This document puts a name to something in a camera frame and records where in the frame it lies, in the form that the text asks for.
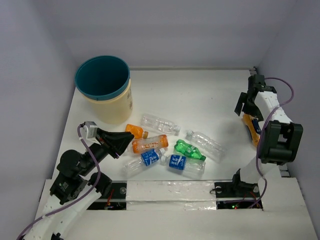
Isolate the small orange juice bottle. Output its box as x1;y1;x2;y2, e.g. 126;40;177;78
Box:
125;124;149;139

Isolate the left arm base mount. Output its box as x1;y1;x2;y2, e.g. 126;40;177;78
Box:
87;181;127;211

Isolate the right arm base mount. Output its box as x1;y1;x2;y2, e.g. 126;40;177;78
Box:
209;181;263;210

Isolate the yellow label clear bottle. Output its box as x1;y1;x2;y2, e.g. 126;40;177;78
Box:
242;113;261;147

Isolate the blue label bottle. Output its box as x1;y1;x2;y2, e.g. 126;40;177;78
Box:
122;148;166;178
159;154;206;180

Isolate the clear bottle white cap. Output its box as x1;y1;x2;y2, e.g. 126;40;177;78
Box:
186;130;226;164

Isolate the aluminium rail right edge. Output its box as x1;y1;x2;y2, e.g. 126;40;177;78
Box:
249;66;258;76

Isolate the orange label tea bottle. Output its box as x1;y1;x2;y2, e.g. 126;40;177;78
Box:
132;134;169;154

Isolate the green plastic soda bottle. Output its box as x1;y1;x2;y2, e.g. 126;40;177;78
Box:
174;139;206;161

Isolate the teal and cream bin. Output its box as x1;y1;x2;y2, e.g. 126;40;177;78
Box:
74;55;133;124

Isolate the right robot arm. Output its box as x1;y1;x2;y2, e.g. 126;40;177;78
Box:
230;74;303;196

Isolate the clear crushed plastic bottle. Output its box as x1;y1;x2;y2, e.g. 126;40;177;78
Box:
140;113;181;136

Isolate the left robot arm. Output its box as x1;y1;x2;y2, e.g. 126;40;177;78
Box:
18;121;134;240

